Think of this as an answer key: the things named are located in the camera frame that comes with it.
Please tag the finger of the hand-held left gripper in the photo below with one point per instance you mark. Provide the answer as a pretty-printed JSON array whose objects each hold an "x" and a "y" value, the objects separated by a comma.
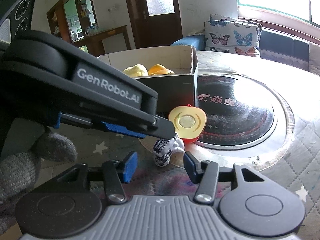
[
  {"x": 165, "y": 130},
  {"x": 122, "y": 129}
]

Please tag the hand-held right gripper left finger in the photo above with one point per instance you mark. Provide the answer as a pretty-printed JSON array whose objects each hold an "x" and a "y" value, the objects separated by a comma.
[{"x": 130, "y": 166}]

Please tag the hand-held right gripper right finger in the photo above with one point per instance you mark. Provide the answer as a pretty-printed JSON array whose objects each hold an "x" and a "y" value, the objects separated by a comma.
[{"x": 191, "y": 167}]

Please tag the black and white figurine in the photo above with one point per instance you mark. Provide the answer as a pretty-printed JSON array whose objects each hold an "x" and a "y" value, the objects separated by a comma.
[{"x": 163, "y": 152}]

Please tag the red toy apple half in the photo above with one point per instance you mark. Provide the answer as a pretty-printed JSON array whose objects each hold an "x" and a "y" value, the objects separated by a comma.
[{"x": 187, "y": 125}]

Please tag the grey cardboard box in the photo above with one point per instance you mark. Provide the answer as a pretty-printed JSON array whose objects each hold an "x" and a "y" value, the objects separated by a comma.
[{"x": 180, "y": 85}]

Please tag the large yellow rubber duck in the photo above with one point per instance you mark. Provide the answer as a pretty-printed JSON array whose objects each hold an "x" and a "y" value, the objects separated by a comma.
[{"x": 160, "y": 70}]

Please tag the yellow plush duck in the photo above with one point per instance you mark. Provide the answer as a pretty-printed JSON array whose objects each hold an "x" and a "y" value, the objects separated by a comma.
[{"x": 136, "y": 70}]

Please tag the person's left hand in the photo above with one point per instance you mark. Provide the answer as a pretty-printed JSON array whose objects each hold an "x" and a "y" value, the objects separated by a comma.
[{"x": 22, "y": 170}]

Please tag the dark wooden display cabinet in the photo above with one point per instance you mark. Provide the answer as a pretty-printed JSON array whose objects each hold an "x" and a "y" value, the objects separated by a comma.
[{"x": 72, "y": 17}]

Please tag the dark wooden sideboard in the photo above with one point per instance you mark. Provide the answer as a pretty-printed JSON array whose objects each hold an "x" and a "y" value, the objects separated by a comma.
[{"x": 110, "y": 37}]

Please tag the black round induction cooker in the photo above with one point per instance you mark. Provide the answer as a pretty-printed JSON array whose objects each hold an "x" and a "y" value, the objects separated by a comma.
[{"x": 237, "y": 115}]

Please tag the blue cloth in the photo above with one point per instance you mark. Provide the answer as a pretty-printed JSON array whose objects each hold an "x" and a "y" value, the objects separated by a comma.
[{"x": 187, "y": 41}]

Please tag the quilted star print tablecloth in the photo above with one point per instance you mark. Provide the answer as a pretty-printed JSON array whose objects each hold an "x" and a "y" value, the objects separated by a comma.
[{"x": 287, "y": 160}]

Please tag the dark wooden door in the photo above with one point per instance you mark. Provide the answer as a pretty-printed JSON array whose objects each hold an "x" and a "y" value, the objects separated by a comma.
[{"x": 155, "y": 25}]

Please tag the butterfly print pillow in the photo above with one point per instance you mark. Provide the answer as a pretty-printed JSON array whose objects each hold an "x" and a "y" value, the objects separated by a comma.
[
  {"x": 221, "y": 17},
  {"x": 232, "y": 37}
]

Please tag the dark green sofa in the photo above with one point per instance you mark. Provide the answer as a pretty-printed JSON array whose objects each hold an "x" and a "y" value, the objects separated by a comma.
[{"x": 282, "y": 45}]

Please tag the beige cushion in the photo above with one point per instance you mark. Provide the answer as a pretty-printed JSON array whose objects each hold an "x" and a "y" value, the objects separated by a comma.
[{"x": 315, "y": 57}]

